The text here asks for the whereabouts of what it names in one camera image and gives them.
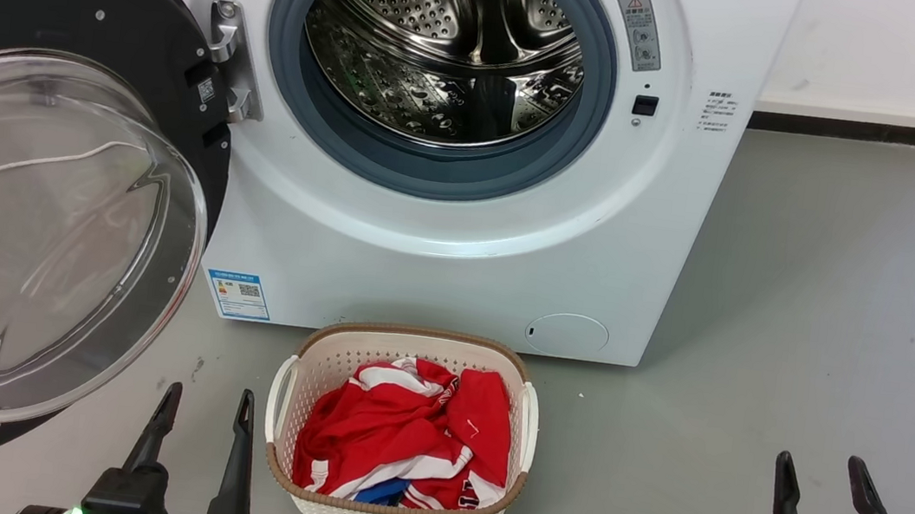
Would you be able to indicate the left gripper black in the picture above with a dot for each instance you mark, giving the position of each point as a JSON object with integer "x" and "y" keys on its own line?
{"x": 131, "y": 501}

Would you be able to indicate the black round glass washer door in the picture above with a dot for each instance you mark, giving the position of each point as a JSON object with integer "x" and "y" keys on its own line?
{"x": 49, "y": 242}

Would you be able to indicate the white front-load washing machine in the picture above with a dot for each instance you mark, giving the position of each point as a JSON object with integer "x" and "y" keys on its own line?
{"x": 437, "y": 281}

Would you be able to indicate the metal door hinge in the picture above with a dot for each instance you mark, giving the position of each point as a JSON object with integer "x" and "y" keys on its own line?
{"x": 235, "y": 64}

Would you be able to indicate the blue energy label sticker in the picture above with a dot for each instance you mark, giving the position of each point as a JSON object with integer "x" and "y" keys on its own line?
{"x": 239, "y": 295}

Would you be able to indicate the blue garment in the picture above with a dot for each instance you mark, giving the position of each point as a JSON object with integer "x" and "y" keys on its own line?
{"x": 381, "y": 492}

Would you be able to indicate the red and white garment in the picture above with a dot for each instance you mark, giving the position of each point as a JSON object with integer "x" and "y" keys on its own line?
{"x": 393, "y": 428}

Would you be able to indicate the round white filter cover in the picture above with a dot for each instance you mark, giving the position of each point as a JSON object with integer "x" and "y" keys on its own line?
{"x": 567, "y": 335}

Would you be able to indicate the small black text sticker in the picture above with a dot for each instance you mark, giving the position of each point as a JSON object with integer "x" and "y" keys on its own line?
{"x": 716, "y": 111}

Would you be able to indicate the grey warning sticker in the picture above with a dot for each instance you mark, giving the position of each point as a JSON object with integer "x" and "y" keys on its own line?
{"x": 640, "y": 31}

